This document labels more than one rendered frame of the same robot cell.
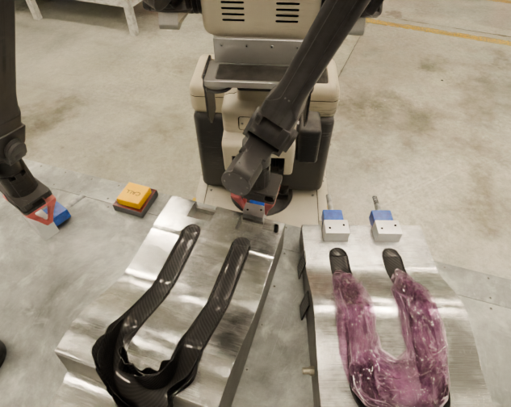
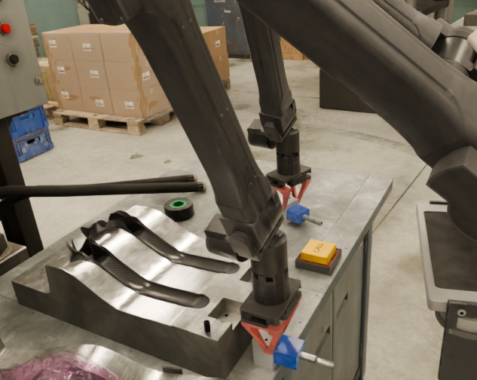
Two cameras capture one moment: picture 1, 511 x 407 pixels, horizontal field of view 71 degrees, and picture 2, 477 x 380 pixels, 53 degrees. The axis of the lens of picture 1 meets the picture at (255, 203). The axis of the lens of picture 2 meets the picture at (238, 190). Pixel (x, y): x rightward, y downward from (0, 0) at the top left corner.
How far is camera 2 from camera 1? 89 cm
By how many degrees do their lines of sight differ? 80
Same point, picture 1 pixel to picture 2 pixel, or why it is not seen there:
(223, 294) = (151, 292)
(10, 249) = not seen: hidden behind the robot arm
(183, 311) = (140, 262)
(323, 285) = (118, 369)
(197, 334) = (111, 264)
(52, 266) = not seen: hidden behind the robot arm
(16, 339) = (188, 223)
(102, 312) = (154, 219)
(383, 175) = not seen: outside the picture
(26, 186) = (280, 167)
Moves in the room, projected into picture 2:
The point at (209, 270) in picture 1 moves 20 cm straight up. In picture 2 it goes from (179, 281) to (164, 184)
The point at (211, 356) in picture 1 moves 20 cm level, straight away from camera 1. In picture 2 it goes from (83, 263) to (191, 248)
